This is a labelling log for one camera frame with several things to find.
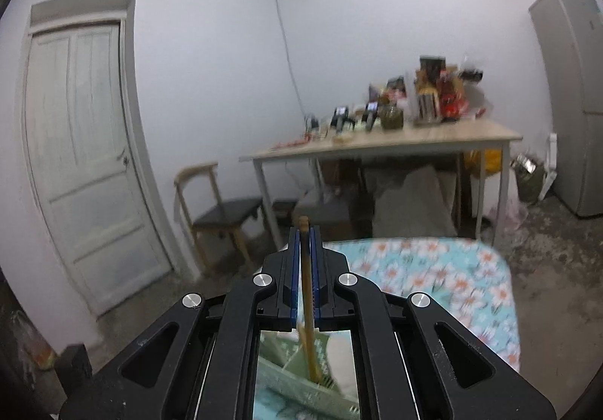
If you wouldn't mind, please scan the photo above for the bamboo chopstick angled apart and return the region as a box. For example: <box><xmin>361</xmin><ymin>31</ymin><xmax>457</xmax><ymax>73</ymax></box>
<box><xmin>298</xmin><ymin>216</ymin><xmax>322</xmax><ymax>383</ymax></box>

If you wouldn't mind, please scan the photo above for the white plastic rice paddle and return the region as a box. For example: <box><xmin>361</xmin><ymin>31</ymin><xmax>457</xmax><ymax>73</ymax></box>
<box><xmin>326</xmin><ymin>331</ymin><xmax>358</xmax><ymax>399</ymax></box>

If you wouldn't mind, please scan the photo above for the wooden chair black seat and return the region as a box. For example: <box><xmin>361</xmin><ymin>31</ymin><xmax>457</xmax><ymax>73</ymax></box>
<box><xmin>174</xmin><ymin>162</ymin><xmax>267</xmax><ymax>271</ymax></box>

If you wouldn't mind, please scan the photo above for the green perforated utensil holder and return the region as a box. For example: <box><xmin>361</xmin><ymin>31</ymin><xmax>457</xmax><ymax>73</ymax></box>
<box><xmin>253</xmin><ymin>331</ymin><xmax>361</xmax><ymax>419</ymax></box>

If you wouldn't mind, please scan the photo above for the floral turquoise tablecloth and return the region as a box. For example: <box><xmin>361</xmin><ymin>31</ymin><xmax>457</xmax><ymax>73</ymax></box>
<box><xmin>253</xmin><ymin>236</ymin><xmax>522</xmax><ymax>420</ymax></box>

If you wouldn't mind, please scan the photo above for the wooden top metal table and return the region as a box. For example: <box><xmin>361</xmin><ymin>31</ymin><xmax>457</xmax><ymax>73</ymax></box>
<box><xmin>239</xmin><ymin>118</ymin><xmax>523</xmax><ymax>249</ymax></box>

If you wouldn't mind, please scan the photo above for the clutter of items on table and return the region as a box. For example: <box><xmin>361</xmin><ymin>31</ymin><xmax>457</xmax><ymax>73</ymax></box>
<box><xmin>273</xmin><ymin>56</ymin><xmax>484</xmax><ymax>150</ymax></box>

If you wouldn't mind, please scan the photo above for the yellow plastic bag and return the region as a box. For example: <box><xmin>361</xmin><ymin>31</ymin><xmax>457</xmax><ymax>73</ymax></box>
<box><xmin>464</xmin><ymin>149</ymin><xmax>502</xmax><ymax>178</ymax></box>

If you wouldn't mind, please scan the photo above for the pink plastic bag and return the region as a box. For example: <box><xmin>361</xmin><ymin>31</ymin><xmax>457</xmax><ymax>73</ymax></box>
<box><xmin>502</xmin><ymin>199</ymin><xmax>528</xmax><ymax>235</ymax></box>

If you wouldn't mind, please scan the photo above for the green bag with items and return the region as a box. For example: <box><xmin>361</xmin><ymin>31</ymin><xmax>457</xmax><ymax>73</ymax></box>
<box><xmin>511</xmin><ymin>153</ymin><xmax>546</xmax><ymax>205</ymax></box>

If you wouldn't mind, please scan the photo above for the white panel door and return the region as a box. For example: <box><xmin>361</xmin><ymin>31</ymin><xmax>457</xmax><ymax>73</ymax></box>
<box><xmin>23</xmin><ymin>0</ymin><xmax>180</xmax><ymax>316</ymax></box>

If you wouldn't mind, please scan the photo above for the grey refrigerator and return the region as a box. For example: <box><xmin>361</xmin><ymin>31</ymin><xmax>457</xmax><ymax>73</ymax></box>
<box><xmin>530</xmin><ymin>0</ymin><xmax>602</xmax><ymax>218</ymax></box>

